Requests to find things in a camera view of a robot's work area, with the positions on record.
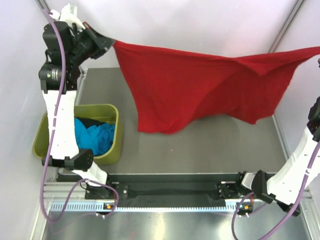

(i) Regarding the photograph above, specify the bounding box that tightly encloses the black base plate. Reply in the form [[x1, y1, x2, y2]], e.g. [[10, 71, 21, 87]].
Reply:
[[84, 181, 253, 201]]

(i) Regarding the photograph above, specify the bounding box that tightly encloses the black t shirt in bin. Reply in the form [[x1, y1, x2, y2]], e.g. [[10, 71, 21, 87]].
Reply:
[[76, 117, 106, 129]]

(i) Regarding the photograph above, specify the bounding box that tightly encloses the red t shirt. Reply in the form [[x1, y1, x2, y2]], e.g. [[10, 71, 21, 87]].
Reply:
[[114, 41, 320, 134]]

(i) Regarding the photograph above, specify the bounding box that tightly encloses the aluminium corner post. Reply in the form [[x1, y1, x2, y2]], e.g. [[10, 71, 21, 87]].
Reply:
[[36, 0, 51, 11], [268, 0, 306, 53]]

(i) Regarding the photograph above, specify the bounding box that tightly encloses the cyan t shirt in bin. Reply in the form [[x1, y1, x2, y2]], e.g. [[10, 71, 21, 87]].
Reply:
[[74, 117, 116, 156]]

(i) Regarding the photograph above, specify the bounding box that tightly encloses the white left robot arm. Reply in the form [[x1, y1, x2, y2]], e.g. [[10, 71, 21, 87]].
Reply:
[[38, 21, 123, 199]]

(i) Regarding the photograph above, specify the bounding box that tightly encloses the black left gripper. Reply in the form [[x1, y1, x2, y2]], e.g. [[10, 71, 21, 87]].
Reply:
[[66, 21, 113, 66]]

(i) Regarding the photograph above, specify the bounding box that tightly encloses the left aluminium corner post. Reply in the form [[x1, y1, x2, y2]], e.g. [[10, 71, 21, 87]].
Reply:
[[36, 0, 51, 11]]

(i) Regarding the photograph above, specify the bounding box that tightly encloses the right aluminium corner post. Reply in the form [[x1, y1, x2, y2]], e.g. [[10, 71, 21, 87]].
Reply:
[[268, 0, 306, 53]]

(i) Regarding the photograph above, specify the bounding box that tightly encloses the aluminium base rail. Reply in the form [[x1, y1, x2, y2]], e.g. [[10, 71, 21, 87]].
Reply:
[[39, 172, 311, 213]]

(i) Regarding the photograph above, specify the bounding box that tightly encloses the green plastic bin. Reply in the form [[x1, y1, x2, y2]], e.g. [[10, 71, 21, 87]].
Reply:
[[32, 104, 124, 165]]

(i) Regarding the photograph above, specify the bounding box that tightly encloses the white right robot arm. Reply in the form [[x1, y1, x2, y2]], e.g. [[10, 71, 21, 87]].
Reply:
[[233, 98, 320, 213]]

